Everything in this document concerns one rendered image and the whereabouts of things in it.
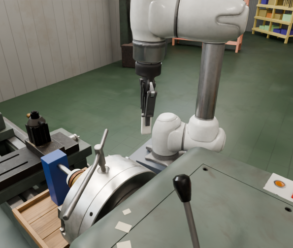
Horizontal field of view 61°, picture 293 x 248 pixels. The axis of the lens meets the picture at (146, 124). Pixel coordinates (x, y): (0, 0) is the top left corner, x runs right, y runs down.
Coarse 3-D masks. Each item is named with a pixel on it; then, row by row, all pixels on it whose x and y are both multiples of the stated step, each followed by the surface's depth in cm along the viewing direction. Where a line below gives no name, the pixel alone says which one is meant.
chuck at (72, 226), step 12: (108, 156) 75; (120, 156) 77; (96, 168) 70; (120, 168) 70; (96, 180) 67; (108, 180) 66; (72, 192) 67; (84, 192) 65; (96, 192) 64; (84, 204) 64; (60, 216) 68; (72, 216) 65; (84, 216) 63; (60, 228) 70; (72, 228) 65; (72, 240) 66
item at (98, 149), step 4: (96, 148) 64; (100, 148) 64; (96, 152) 64; (100, 152) 64; (100, 156) 65; (100, 160) 66; (104, 160) 67; (100, 164) 67; (104, 164) 67; (100, 168) 68; (104, 168) 68
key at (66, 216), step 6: (102, 138) 70; (102, 144) 68; (96, 156) 64; (96, 162) 62; (90, 168) 59; (90, 174) 57; (84, 180) 54; (84, 186) 52; (78, 192) 50; (78, 198) 49; (72, 204) 46; (66, 210) 45; (72, 210) 45; (66, 216) 44
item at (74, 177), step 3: (75, 171) 87; (78, 171) 87; (81, 171) 87; (84, 171) 88; (72, 174) 86; (75, 174) 86; (78, 174) 86; (81, 174) 85; (69, 177) 86; (72, 177) 85; (75, 177) 84; (78, 177) 84; (69, 180) 85; (72, 180) 85; (75, 180) 84; (69, 183) 85; (72, 183) 84; (69, 186) 86
